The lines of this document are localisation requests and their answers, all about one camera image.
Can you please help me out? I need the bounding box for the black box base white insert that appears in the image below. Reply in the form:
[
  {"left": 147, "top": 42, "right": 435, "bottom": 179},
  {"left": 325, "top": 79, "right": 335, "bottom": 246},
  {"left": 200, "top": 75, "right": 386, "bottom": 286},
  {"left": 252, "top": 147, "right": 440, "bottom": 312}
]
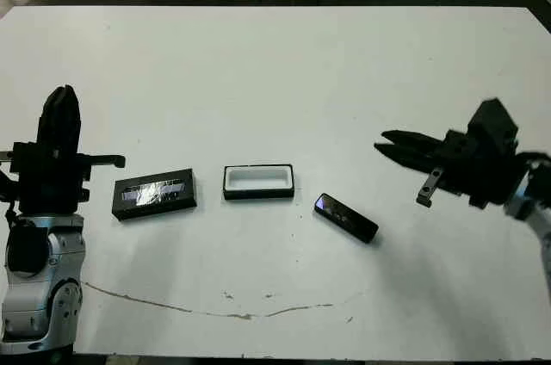
[{"left": 222, "top": 163, "right": 295, "bottom": 201}]

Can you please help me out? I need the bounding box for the black box lid with print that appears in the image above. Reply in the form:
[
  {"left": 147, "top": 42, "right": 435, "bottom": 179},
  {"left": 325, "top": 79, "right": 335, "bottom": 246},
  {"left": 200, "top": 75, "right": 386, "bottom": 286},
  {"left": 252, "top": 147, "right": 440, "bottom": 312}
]
[{"left": 110, "top": 167, "right": 199, "bottom": 222}]

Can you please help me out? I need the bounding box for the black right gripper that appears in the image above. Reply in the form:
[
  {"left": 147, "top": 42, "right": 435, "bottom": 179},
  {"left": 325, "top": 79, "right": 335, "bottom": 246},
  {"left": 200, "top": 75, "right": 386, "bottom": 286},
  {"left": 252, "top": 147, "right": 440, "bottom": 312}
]
[{"left": 373, "top": 127, "right": 529, "bottom": 211}]

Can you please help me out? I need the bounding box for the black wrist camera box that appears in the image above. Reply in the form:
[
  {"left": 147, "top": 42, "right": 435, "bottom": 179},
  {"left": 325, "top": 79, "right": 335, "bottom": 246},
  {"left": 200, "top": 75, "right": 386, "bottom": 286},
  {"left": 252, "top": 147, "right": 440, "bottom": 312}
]
[
  {"left": 0, "top": 169, "right": 21, "bottom": 205},
  {"left": 466, "top": 97, "right": 518, "bottom": 145}
]

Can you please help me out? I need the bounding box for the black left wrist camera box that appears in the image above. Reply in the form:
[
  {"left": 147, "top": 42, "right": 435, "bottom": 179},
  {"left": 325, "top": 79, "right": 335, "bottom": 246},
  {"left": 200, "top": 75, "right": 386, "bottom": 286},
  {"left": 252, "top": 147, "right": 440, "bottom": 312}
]
[{"left": 0, "top": 169, "right": 21, "bottom": 205}]

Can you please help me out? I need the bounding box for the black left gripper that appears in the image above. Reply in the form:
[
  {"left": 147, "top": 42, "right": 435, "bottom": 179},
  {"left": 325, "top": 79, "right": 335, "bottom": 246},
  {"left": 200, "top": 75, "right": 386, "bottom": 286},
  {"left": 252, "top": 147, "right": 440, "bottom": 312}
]
[{"left": 0, "top": 84, "right": 127, "bottom": 215}]

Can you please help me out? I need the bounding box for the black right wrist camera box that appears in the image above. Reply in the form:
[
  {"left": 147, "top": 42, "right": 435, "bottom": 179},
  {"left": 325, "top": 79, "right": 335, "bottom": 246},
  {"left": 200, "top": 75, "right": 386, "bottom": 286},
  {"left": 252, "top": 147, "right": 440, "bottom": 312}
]
[{"left": 466, "top": 97, "right": 518, "bottom": 145}]

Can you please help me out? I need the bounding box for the slim black camera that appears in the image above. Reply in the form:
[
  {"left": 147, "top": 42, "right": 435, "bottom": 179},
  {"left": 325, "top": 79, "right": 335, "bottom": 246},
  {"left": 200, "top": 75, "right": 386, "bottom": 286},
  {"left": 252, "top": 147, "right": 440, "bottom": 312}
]
[{"left": 313, "top": 192, "right": 380, "bottom": 244}]

